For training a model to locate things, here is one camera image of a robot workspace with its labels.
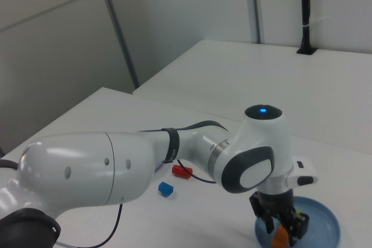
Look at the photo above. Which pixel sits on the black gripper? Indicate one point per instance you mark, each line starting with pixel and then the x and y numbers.
pixel 274 203

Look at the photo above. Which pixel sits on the blue plate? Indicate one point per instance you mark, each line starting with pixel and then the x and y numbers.
pixel 321 216

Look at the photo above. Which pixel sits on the grey partition post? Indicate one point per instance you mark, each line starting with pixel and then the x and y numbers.
pixel 116 27
pixel 255 4

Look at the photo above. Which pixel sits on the blue block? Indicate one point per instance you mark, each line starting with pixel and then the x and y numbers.
pixel 165 188

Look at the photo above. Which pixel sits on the green block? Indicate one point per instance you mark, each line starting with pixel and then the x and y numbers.
pixel 298 210

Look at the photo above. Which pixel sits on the black pole mount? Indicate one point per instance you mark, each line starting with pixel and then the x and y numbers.
pixel 305 12

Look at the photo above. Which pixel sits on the red cylinder block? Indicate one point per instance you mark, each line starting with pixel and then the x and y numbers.
pixel 181 171

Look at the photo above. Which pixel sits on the orange block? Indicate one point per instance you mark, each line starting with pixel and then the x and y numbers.
pixel 279 236

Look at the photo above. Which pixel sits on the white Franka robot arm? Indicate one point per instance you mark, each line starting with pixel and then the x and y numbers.
pixel 81 166

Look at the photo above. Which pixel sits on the white adjacent table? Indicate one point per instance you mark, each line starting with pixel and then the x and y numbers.
pixel 261 85

